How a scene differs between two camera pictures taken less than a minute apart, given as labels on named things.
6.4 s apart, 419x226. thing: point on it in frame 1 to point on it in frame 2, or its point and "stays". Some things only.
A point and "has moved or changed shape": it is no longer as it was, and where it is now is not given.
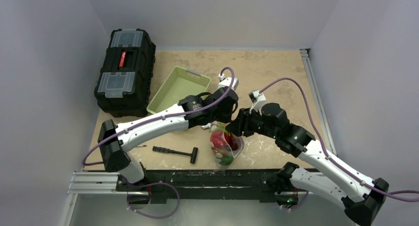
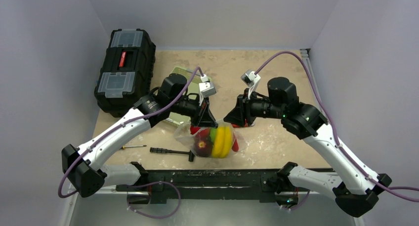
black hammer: [193, 155] stays
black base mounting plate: [156, 187] stays
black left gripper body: [224, 116] to [186, 105]
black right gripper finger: [234, 127] to [235, 116]
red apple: [216, 138] to [201, 133]
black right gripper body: [240, 123] to [245, 108]
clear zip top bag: [224, 146] has moved or changed shape
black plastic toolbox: [123, 89] stays
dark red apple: [233, 142] to [203, 146]
